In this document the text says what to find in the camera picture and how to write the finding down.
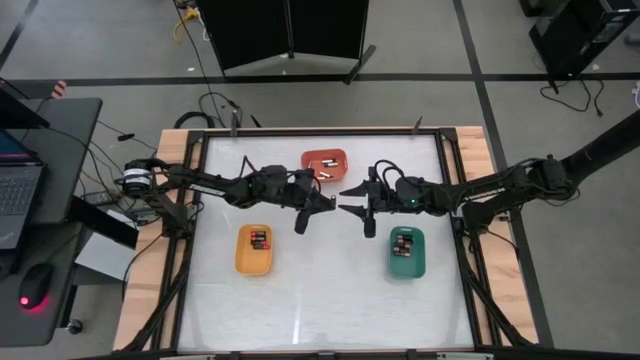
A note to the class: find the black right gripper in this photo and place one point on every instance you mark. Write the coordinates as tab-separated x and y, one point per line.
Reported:
385	195

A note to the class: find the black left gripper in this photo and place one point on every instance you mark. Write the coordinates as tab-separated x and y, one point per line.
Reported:
302	222

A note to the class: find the small dark battery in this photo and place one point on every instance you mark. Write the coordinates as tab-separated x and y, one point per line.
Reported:
326	175

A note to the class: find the black Duracell battery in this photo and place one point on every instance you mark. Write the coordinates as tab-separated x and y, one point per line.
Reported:
401	254

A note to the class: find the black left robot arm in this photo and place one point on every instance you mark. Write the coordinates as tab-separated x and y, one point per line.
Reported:
210	187

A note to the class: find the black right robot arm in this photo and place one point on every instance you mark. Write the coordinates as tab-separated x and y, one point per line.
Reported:
480	192

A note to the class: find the orange plastic bin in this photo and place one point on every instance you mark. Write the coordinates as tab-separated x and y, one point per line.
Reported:
307	175

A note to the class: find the green plastic bin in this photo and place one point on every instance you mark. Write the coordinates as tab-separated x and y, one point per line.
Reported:
407	267

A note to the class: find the grey metal clamp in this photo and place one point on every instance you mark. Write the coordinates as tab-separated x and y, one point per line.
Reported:
235	125
417	126

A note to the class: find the yellow plastic bin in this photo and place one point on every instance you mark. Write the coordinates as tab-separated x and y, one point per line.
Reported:
252	265

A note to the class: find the light wooden table board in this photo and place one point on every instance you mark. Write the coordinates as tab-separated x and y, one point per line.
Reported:
170	145
475	145

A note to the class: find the black partition screen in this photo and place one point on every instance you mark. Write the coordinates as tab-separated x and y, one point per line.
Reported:
250	30

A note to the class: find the grey flat box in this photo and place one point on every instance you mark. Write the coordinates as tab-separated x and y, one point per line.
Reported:
105	257

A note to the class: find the black cylindrical pole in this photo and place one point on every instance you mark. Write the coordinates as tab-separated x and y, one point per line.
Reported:
610	142

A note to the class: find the black desk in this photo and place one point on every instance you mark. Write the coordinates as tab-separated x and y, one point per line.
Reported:
70	150

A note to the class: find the black computer case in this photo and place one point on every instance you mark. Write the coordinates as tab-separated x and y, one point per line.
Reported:
580	35

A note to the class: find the black caster wheel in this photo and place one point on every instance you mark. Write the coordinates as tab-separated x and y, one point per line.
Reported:
75	327

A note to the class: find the red striped object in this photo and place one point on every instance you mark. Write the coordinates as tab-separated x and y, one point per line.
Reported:
60	90

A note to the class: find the black computer mouse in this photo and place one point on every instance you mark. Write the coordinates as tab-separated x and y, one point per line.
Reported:
36	282

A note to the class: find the grey laptop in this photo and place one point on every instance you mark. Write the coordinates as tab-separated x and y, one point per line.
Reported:
17	200

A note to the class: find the black flat screen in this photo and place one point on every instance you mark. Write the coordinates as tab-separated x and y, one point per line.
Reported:
20	112

